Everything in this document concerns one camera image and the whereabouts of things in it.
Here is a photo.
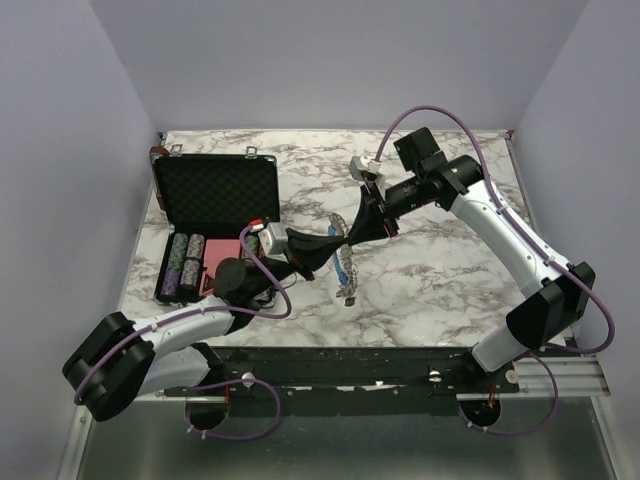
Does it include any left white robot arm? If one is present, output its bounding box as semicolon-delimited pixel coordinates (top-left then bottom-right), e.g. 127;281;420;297
62;223;348;421

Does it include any black mounting base plate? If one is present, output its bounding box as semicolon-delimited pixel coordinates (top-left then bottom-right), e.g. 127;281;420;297
165;347;519;417

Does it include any grey lower chip stack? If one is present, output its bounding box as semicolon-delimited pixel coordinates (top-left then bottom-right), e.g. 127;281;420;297
179;258;200;291

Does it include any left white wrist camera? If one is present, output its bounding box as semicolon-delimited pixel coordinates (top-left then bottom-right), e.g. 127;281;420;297
258;222;288;256

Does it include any green red chip stack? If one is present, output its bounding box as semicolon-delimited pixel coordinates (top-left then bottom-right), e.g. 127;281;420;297
241;235;260;260

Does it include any purple cable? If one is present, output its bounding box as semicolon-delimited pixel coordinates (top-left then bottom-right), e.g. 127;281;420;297
73;224;294;442
374;105;617;437

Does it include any aluminium frame rail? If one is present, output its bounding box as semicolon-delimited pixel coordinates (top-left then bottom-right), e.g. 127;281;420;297
59;354;614;479

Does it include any black poker chip case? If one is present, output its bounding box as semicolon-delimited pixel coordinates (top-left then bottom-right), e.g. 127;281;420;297
149;147;280;304

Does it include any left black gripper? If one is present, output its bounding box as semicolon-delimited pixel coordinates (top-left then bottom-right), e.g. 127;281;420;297
249;227;346;299

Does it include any grey spiky metal ring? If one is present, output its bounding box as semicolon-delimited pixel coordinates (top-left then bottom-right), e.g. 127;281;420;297
325;212;364;307

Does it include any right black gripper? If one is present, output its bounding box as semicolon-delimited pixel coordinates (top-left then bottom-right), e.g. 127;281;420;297
346;174;427;247

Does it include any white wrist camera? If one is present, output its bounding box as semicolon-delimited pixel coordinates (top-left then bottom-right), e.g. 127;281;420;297
349;156;386;199
258;222;288;256

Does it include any grey poker chip stack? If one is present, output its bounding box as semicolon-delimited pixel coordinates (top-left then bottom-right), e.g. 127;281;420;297
186;234;206;261

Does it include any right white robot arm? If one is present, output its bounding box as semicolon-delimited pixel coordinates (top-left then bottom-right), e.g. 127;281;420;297
348;128;595;392

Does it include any green poker chip stack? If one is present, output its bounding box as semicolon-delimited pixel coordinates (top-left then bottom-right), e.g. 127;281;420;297
167;233;189;271

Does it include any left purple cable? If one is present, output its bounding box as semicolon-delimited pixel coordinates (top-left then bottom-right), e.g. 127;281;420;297
73;224;294;442

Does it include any blue silicone band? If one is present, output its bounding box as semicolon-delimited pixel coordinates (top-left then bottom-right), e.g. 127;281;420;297
328;224;349;287

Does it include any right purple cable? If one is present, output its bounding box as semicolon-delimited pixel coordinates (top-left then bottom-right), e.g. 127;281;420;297
374;105;617;437

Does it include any purple poker chip stack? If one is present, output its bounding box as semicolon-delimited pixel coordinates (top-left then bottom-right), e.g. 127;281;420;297
160;269;182;297

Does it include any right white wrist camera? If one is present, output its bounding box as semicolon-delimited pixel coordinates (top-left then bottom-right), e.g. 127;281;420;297
349;156;386;199

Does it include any pink playing card deck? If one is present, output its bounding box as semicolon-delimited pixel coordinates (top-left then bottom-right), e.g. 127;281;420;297
203;239;241;270

